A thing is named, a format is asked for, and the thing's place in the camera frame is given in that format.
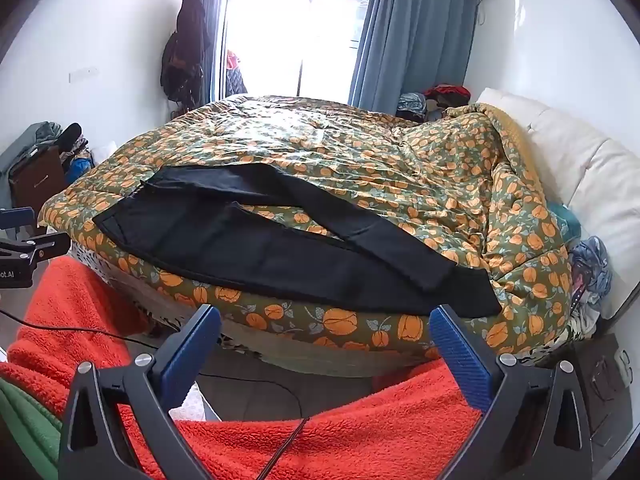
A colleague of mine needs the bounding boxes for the green fleece clothing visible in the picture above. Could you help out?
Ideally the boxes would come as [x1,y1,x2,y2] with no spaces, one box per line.
[0,377,64,467]

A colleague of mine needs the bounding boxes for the bedside clothes heap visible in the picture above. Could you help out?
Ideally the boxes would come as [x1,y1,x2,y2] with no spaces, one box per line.
[567,235,614,337]

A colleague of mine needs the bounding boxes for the brown cabinet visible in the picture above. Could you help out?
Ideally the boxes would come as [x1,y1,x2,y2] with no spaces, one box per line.
[9,145,67,212]

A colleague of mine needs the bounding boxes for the narrow blue curtain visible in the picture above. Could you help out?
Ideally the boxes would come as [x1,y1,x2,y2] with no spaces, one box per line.
[194,0,237,107]

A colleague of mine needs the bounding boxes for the bed mattress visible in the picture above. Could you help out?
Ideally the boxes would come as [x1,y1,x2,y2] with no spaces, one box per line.
[70,242,441,378]

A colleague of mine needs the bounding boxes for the grey cloth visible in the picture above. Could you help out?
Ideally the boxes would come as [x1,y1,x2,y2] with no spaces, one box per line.
[0,121,64,196]

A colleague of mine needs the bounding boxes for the dark braided cable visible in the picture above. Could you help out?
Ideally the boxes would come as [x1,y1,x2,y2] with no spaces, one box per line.
[259,417,312,480]

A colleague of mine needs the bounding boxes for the black floor cable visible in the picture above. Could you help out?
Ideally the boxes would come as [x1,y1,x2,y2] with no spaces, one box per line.
[0,309,303,412]

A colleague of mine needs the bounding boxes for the dark quilted jacket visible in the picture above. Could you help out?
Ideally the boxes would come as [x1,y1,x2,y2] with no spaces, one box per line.
[225,50,249,98]

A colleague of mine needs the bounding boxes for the red garment pile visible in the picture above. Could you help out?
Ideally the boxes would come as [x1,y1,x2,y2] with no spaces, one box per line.
[423,83,472,104]

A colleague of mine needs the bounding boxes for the white cushioned headboard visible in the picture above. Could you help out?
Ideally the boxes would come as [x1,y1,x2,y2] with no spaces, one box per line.
[472,87,640,322]

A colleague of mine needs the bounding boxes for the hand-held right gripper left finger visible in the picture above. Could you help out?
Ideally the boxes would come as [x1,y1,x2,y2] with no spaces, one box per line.
[57,304,222,480]

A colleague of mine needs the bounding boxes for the glass balcony door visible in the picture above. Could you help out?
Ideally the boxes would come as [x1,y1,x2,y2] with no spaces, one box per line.
[220,0,377,107]

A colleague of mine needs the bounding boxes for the wide blue curtain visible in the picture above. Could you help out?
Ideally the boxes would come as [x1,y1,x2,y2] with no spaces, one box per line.
[347,0,482,117]

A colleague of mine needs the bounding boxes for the dark nightstand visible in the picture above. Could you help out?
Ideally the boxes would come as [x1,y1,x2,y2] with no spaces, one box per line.
[540,332,634,442]

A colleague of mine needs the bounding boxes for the blue grey garment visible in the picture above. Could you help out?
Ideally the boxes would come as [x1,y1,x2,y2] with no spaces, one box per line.
[397,92,429,122]

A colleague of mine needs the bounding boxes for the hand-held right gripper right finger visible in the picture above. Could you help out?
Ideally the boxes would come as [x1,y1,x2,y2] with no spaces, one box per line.
[429,304,594,480]

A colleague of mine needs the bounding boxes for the pumpkin print quilt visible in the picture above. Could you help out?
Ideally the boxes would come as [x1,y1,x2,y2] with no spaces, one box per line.
[37,94,577,362]

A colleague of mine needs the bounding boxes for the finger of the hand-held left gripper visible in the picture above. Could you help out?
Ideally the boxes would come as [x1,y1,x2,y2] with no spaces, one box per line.
[0,232,71,267]

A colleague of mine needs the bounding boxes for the dark hanging coats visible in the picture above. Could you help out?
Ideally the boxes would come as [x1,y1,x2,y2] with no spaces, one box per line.
[160,0,212,112]

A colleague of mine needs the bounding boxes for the black pants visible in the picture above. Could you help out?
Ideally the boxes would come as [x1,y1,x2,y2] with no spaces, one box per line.
[92,162,503,319]

